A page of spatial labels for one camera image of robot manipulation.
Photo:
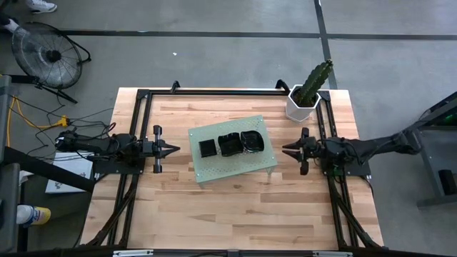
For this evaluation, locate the white and yellow bottle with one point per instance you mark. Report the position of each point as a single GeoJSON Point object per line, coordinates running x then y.
{"type": "Point", "coordinates": [34, 215]}

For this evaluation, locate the black wavy mini plate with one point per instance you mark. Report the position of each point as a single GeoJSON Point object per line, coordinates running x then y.
{"type": "Point", "coordinates": [252, 141]}

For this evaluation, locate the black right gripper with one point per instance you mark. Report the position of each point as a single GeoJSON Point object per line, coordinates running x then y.
{"type": "Point", "coordinates": [308, 148]}

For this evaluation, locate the black metal beam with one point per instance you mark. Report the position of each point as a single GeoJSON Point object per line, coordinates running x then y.
{"type": "Point", "coordinates": [46, 167]}

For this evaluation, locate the black box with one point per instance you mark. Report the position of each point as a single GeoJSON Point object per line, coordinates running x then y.
{"type": "Point", "coordinates": [448, 182]}

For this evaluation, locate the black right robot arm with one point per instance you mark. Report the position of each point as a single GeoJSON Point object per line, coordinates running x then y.
{"type": "Point", "coordinates": [371, 146]}

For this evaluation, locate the small black square mini plate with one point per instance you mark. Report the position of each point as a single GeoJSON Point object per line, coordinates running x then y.
{"type": "Point", "coordinates": [207, 148]}

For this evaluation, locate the black frame clamp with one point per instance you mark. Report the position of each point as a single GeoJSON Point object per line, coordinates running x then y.
{"type": "Point", "coordinates": [175, 85]}
{"type": "Point", "coordinates": [283, 85]}

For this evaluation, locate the black aluminium rig frame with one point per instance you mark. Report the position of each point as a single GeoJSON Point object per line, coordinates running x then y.
{"type": "Point", "coordinates": [214, 92]}

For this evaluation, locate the dark grey equipment stand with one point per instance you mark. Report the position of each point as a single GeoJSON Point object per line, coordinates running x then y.
{"type": "Point", "coordinates": [432, 160]}

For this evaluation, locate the white paper booklet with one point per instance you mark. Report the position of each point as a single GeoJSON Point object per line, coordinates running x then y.
{"type": "Point", "coordinates": [68, 178]}

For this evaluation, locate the white hexagonal planter pot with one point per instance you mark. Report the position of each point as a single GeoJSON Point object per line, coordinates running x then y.
{"type": "Point", "coordinates": [294, 110]}

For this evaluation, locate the green cactus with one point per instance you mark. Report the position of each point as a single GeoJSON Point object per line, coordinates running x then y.
{"type": "Point", "coordinates": [316, 80]}

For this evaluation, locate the black floor fan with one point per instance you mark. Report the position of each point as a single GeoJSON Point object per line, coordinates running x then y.
{"type": "Point", "coordinates": [53, 55]}

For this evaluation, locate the person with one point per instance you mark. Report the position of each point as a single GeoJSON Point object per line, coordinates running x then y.
{"type": "Point", "coordinates": [41, 5]}

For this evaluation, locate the green perforated metal shelf riser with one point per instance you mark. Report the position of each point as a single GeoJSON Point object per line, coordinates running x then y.
{"type": "Point", "coordinates": [232, 167]}

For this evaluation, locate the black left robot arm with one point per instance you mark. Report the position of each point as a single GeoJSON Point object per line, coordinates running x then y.
{"type": "Point", "coordinates": [96, 144]}

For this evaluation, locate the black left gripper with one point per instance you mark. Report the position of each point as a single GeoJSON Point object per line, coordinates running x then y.
{"type": "Point", "coordinates": [157, 148]}

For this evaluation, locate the black flared square mini plate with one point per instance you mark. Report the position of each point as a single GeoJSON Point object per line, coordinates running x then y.
{"type": "Point", "coordinates": [230, 143]}

